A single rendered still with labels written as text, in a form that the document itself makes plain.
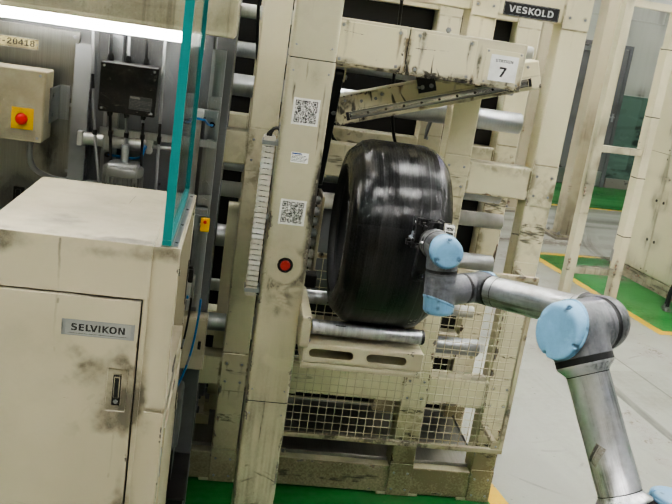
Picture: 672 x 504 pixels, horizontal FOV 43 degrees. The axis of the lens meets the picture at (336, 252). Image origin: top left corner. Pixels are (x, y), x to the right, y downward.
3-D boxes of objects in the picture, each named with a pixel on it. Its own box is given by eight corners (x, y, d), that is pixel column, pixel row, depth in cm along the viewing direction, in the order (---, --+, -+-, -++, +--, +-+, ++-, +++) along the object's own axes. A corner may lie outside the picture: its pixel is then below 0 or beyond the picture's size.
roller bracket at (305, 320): (298, 348, 245) (303, 316, 242) (291, 303, 283) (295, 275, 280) (309, 349, 245) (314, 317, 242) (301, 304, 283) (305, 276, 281)
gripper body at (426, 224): (440, 218, 222) (452, 225, 210) (435, 251, 223) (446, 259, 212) (412, 215, 221) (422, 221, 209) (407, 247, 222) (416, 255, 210)
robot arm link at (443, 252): (430, 272, 196) (433, 236, 194) (420, 264, 206) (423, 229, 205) (463, 274, 197) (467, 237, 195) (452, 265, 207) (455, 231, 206)
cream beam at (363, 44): (331, 65, 260) (338, 16, 257) (324, 61, 284) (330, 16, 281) (520, 92, 268) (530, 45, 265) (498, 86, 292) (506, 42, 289)
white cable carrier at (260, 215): (244, 295, 252) (263, 135, 240) (244, 289, 256) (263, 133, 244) (259, 296, 252) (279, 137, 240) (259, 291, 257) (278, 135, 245)
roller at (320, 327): (308, 329, 246) (309, 315, 248) (306, 335, 250) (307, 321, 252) (425, 341, 251) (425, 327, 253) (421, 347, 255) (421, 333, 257)
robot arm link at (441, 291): (470, 314, 205) (474, 270, 203) (437, 319, 198) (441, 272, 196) (447, 307, 211) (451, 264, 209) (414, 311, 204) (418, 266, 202)
